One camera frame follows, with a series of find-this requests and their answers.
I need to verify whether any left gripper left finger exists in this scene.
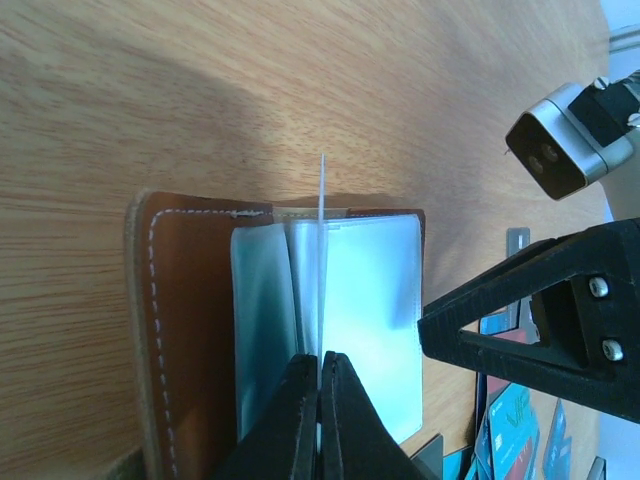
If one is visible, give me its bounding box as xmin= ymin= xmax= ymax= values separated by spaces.
xmin=214 ymin=354 xmax=318 ymax=479

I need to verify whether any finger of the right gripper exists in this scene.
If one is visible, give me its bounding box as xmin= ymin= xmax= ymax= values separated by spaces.
xmin=418 ymin=218 xmax=639 ymax=422

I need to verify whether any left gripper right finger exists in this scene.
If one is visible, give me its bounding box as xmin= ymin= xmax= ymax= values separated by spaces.
xmin=321 ymin=351 xmax=423 ymax=479

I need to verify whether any brown leather card holder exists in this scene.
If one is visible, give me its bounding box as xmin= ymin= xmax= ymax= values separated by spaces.
xmin=125 ymin=192 xmax=425 ymax=479

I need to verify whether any teal striped card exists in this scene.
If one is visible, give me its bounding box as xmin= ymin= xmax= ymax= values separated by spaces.
xmin=317 ymin=153 xmax=327 ymax=385

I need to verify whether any black plain card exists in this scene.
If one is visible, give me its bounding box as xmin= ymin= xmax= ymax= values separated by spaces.
xmin=411 ymin=433 xmax=444 ymax=480

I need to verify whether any teal card pile bottom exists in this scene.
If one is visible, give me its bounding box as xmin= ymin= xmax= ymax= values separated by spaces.
xmin=475 ymin=383 xmax=540 ymax=479

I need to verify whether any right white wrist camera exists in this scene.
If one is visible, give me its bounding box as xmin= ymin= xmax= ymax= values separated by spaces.
xmin=505 ymin=77 xmax=639 ymax=200

